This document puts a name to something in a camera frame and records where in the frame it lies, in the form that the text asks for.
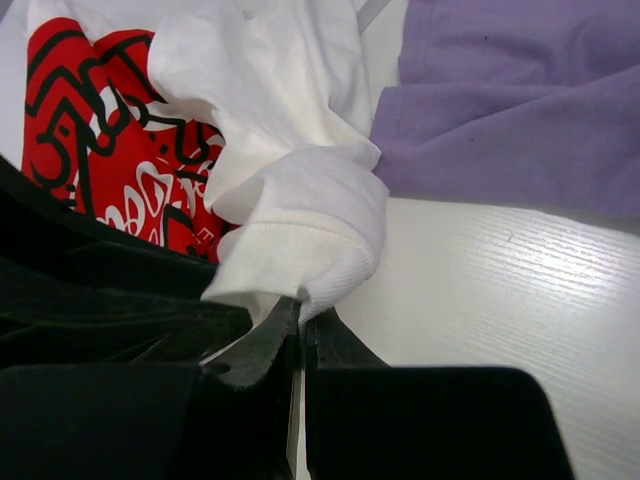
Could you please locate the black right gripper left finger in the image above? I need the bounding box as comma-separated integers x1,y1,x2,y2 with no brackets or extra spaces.
203,297,300,479

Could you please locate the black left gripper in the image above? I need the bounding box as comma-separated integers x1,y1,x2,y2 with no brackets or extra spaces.
1,162,252,367

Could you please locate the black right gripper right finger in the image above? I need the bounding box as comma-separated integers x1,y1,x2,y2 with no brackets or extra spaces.
304,310,393,479

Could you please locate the white t shirt red print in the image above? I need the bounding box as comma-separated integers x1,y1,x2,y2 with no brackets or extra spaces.
19,0,409,480

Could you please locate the purple t shirt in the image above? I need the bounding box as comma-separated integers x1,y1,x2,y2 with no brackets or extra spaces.
371,1,639,217

